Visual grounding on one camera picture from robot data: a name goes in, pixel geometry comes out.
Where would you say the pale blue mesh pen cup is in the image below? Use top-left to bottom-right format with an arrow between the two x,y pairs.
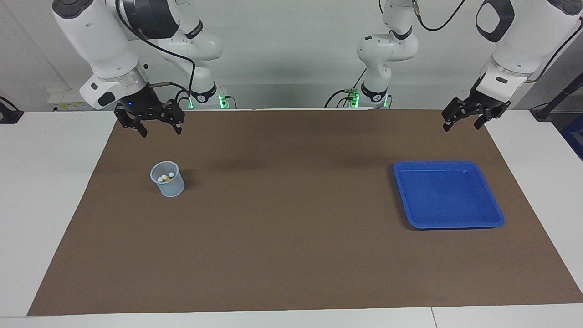
150,160 -> 185,198

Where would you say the black left base cable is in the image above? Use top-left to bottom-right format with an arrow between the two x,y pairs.
324,68 -> 368,108

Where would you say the blue plastic tray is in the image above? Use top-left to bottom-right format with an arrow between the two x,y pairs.
393,160 -> 505,229

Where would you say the blue crate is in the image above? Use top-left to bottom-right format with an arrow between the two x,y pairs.
561,114 -> 583,161

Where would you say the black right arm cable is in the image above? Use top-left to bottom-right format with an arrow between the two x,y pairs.
115,0 -> 196,98

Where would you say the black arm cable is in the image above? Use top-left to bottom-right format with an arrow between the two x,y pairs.
412,0 -> 583,85
115,0 -> 196,98

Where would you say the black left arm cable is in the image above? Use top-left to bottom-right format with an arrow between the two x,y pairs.
412,0 -> 583,85

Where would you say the white box with yellow labels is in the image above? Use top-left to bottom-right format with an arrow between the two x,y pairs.
47,89 -> 98,111

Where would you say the black stand pole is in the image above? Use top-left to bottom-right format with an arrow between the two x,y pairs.
531,73 -> 583,121

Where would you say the brown table mat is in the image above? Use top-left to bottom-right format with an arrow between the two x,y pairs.
27,108 -> 583,316

